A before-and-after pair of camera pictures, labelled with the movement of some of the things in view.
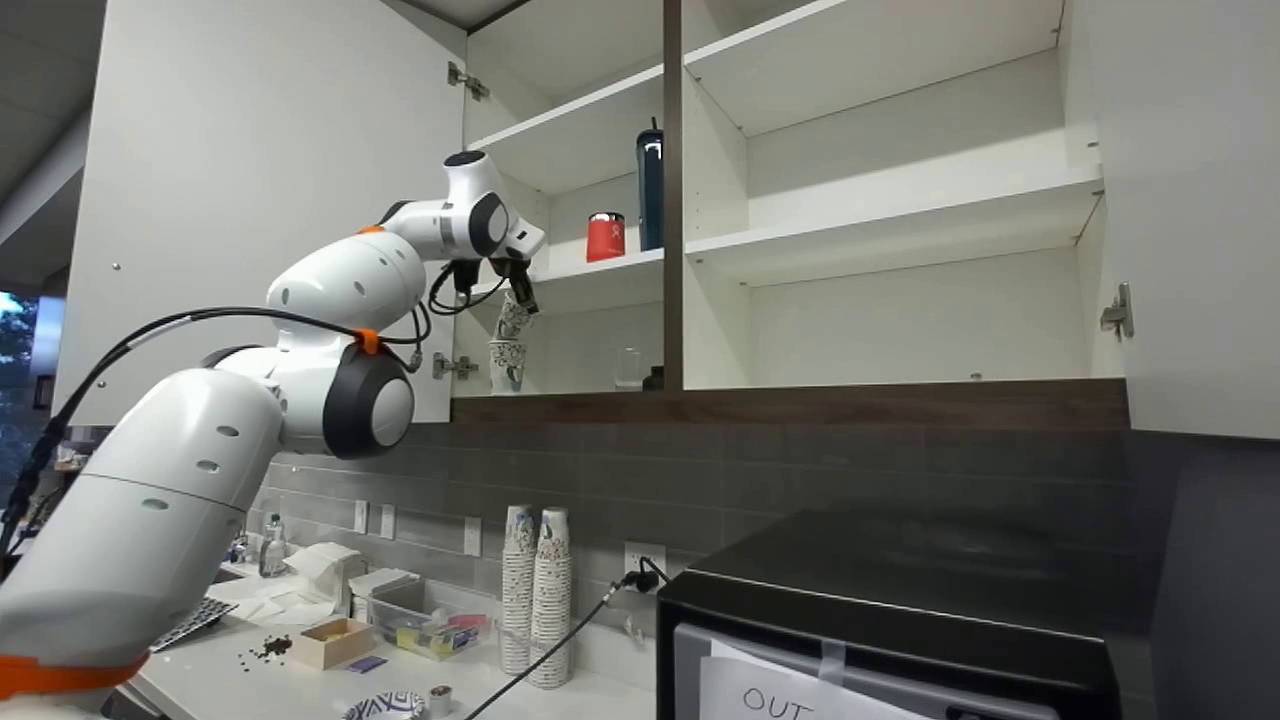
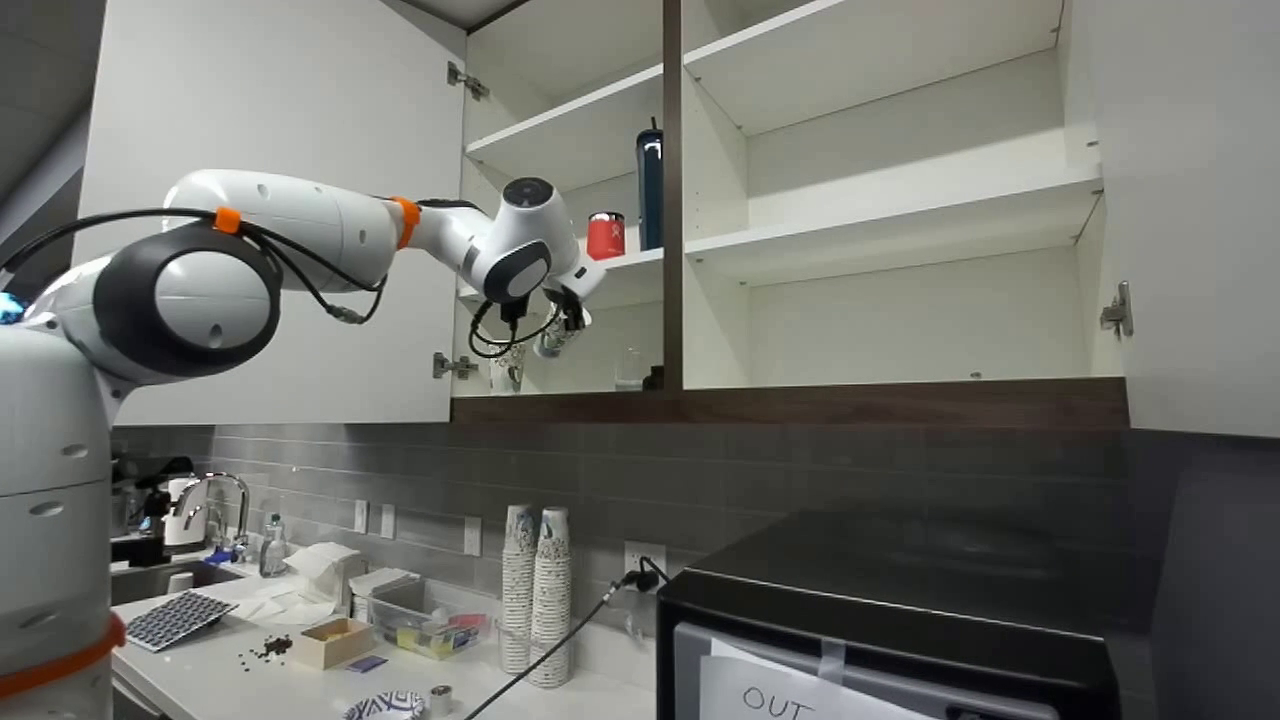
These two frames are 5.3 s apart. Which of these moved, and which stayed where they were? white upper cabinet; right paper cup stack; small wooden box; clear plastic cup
Moved: clear plastic cup
Stayed: white upper cabinet; small wooden box; right paper cup stack
